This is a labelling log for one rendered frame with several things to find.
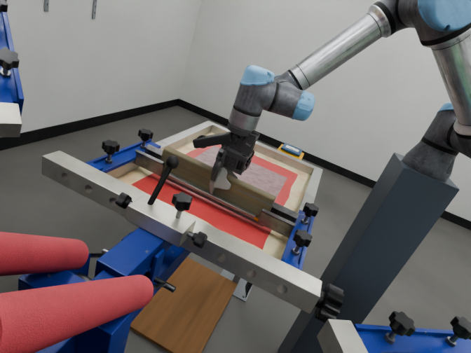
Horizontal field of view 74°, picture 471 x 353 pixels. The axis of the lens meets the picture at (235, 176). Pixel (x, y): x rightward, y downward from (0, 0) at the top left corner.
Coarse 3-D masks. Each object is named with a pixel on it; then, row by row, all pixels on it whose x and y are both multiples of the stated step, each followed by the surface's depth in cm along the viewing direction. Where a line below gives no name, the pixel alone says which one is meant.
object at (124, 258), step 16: (128, 240) 57; (144, 240) 58; (160, 240) 59; (112, 256) 52; (128, 256) 54; (144, 256) 55; (96, 272) 52; (112, 272) 51; (128, 272) 51; (144, 272) 57
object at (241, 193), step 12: (168, 156) 91; (180, 156) 90; (180, 168) 91; (192, 168) 90; (204, 168) 88; (192, 180) 91; (204, 180) 90; (228, 180) 87; (240, 180) 88; (216, 192) 90; (228, 192) 88; (240, 192) 87; (252, 192) 85; (264, 192) 86; (240, 204) 88; (252, 204) 87; (264, 204) 85
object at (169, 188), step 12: (192, 156) 117; (204, 156) 120; (216, 156) 124; (144, 180) 93; (156, 180) 95; (168, 180) 97; (168, 192) 91; (192, 192) 95; (168, 204) 86; (192, 204) 89; (204, 204) 91
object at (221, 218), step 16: (256, 160) 133; (240, 176) 115; (256, 176) 119; (272, 176) 123; (288, 176) 129; (272, 192) 112; (288, 192) 116; (208, 208) 90; (224, 208) 93; (224, 224) 85; (240, 224) 88; (256, 224) 90; (256, 240) 83
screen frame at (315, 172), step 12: (180, 132) 125; (192, 132) 129; (204, 132) 140; (216, 132) 147; (168, 144) 111; (180, 144) 121; (264, 144) 144; (276, 156) 140; (288, 156) 140; (120, 168) 88; (132, 168) 95; (300, 168) 139; (312, 168) 137; (312, 180) 124; (312, 192) 114; (300, 204) 110
